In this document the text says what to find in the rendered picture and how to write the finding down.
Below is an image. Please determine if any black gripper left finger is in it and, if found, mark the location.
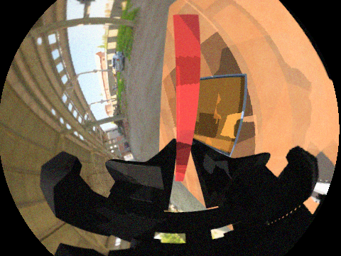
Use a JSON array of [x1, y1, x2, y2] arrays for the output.
[[105, 139, 176, 210]]

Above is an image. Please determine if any dark red lid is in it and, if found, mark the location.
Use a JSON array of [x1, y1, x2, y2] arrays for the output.
[[173, 14, 201, 181]]

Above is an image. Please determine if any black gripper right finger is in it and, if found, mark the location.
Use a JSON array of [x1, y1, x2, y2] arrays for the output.
[[190, 139, 271, 208]]

